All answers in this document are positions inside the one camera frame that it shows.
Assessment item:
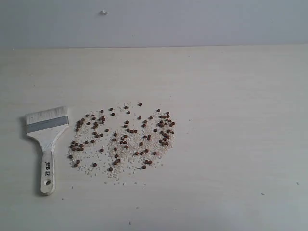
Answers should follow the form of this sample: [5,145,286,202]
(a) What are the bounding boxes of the white wooden brush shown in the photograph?
[25,106,69,196]

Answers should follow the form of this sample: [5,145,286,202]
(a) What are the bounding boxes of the brown beans and crumbs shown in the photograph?
[67,102,176,184]

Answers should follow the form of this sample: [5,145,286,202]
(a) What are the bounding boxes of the small white wall hook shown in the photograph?
[99,10,108,15]

